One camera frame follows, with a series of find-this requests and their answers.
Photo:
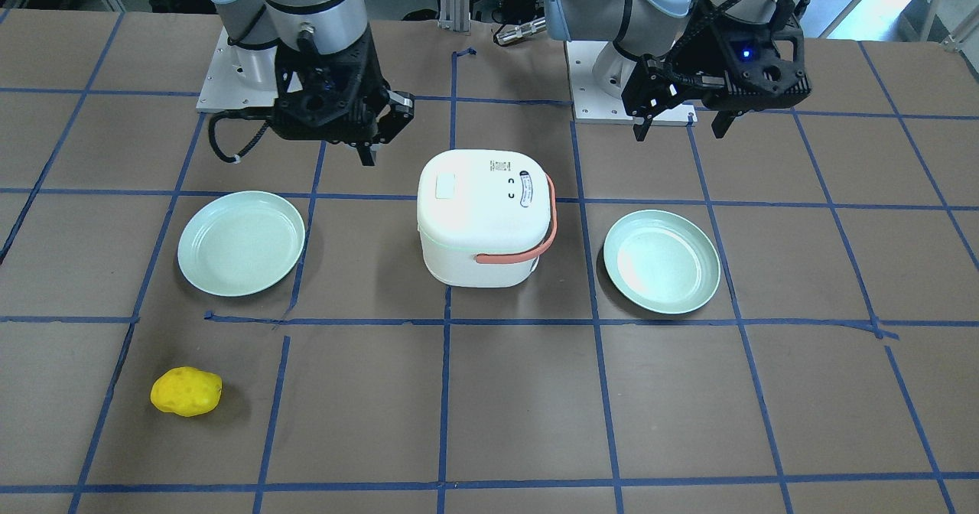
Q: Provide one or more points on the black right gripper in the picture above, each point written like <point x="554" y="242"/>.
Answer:
<point x="372" y="86"/>

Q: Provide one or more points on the yellow toy lemon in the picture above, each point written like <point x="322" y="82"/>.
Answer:
<point x="186" y="391"/>

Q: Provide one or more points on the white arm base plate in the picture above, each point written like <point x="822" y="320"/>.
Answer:
<point x="597" y="74"/>
<point x="237" y="78"/>

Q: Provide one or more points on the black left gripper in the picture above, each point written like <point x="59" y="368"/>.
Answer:
<point x="697" y="70"/>

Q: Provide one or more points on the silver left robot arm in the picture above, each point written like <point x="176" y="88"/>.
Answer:
<point x="662" y="28"/>

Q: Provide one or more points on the mint green plate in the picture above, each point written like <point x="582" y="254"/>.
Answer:
<point x="662" y="262"/>
<point x="241" y="244"/>

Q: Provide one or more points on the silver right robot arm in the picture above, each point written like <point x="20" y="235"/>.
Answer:
<point x="260" y="24"/>

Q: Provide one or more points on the white rice cooker orange handle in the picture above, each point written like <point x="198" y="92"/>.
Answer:
<point x="485" y="217"/>

